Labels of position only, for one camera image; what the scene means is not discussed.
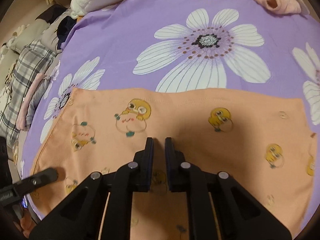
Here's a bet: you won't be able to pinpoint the orange duck print baby shirt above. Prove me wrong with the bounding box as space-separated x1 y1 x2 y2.
31 88 317 239

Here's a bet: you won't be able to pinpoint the folded pink and grey clothes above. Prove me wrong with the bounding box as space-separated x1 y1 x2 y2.
16 73 49 131

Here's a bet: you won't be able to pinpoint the dark navy clothing pile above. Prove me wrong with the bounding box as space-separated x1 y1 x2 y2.
56 16 76 50

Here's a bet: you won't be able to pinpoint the person left hand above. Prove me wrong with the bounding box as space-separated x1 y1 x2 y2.
20 209 36 238

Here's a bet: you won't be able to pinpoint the grey plaid blanket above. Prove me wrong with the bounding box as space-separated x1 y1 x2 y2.
1 39 56 148

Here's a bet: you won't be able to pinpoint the grey pillow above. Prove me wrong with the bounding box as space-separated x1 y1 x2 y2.
7 19 59 54

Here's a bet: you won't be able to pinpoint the purple floral bed sheet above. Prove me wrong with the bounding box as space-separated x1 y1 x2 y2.
19 0 320 218

